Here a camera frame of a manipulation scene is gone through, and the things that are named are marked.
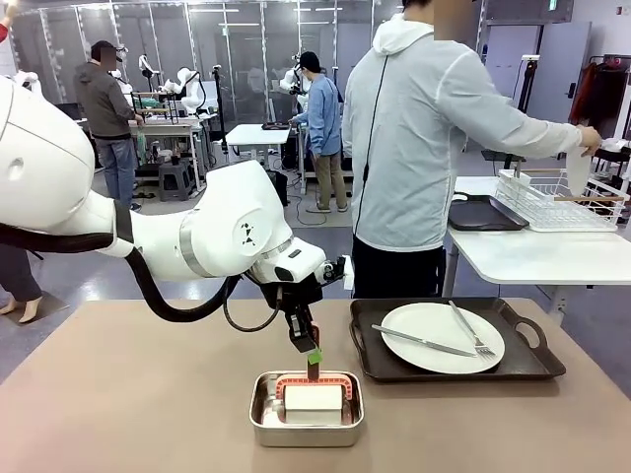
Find gray door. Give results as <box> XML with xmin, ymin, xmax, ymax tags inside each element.
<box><xmin>529</xmin><ymin>22</ymin><xmax>593</xmax><ymax>130</ymax></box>

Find person in white jacket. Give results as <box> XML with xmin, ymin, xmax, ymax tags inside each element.
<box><xmin>341</xmin><ymin>12</ymin><xmax>584</xmax><ymax>252</ymax></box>

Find silver table knife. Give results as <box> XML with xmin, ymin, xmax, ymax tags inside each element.
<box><xmin>371</xmin><ymin>323</ymin><xmax>478</xmax><ymax>358</ymax></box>

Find person in blue shirt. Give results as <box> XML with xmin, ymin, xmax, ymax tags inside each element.
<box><xmin>290</xmin><ymin>50</ymin><xmax>349</xmax><ymax>213</ymax></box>

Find silver fork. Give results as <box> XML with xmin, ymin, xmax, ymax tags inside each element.
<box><xmin>448</xmin><ymin>299</ymin><xmax>497</xmax><ymax>360</ymax></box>

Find person's right forearm white sleeve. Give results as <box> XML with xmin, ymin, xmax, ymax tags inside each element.
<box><xmin>502</xmin><ymin>105</ymin><xmax>584</xmax><ymax>160</ymax></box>

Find gray plastic stool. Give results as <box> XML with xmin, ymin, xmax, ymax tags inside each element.
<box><xmin>158</xmin><ymin>160</ymin><xmax>192</xmax><ymax>202</ymax></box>

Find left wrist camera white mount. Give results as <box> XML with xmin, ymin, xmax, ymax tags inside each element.
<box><xmin>317</xmin><ymin>254</ymin><xmax>355</xmax><ymax>292</ymax></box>

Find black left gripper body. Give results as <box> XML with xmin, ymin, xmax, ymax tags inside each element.
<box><xmin>255</xmin><ymin>275</ymin><xmax>325</xmax><ymax>324</ymax></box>

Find dark brown serving tray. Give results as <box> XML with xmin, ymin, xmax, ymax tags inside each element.
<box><xmin>447</xmin><ymin>193</ymin><xmax>531</xmax><ymax>233</ymax></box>
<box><xmin>348</xmin><ymin>297</ymin><xmax>567</xmax><ymax>384</ymax></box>

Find white side table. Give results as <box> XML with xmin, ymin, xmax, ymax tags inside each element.
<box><xmin>441</xmin><ymin>175</ymin><xmax>631</xmax><ymax>312</ymax></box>

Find thick black left arm hose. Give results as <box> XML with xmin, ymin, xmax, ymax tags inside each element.
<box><xmin>0</xmin><ymin>221</ymin><xmax>243</xmax><ymax>325</ymax></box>

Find white workbench with shelf frame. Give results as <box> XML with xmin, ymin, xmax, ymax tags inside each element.
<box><xmin>128</xmin><ymin>91</ymin><xmax>218</xmax><ymax>194</ymax></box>

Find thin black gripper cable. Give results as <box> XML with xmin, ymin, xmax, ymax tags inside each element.
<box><xmin>223</xmin><ymin>274</ymin><xmax>293</xmax><ymax>333</ymax></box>

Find white wire dish rack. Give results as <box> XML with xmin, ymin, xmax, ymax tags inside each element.
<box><xmin>495</xmin><ymin>168</ymin><xmax>631</xmax><ymax>233</ymax></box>

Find rectangular stainless steel tray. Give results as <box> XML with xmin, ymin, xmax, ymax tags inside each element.
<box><xmin>248</xmin><ymin>371</ymin><xmax>366</xmax><ymax>448</ymax></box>

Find black clothes rack with garments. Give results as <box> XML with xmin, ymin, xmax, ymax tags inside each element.
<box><xmin>569</xmin><ymin>53</ymin><xmax>631</xmax><ymax>149</ymax></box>

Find man in gray hoodie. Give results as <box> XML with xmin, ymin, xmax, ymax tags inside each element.
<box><xmin>73</xmin><ymin>39</ymin><xmax>145</xmax><ymax>211</ymax></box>

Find blurred person head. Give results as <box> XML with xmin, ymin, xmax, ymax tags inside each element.
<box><xmin>401</xmin><ymin>0</ymin><xmax>488</xmax><ymax>41</ymax></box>

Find white office desk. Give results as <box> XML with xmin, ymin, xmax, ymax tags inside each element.
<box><xmin>225</xmin><ymin>122</ymin><xmax>293</xmax><ymax>184</ymax></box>

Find person's right hand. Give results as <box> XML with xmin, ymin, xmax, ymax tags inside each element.
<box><xmin>575</xmin><ymin>124</ymin><xmax>603</xmax><ymax>160</ymax></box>

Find black trousers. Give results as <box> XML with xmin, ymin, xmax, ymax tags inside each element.
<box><xmin>350</xmin><ymin>234</ymin><xmax>448</xmax><ymax>301</ymax></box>

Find black tripod with white device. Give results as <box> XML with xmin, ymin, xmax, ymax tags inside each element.
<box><xmin>512</xmin><ymin>54</ymin><xmax>541</xmax><ymax>117</ymax></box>

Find red-handled scrub brush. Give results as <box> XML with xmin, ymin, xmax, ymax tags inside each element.
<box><xmin>273</xmin><ymin>355</ymin><xmax>354</xmax><ymax>426</ymax></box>

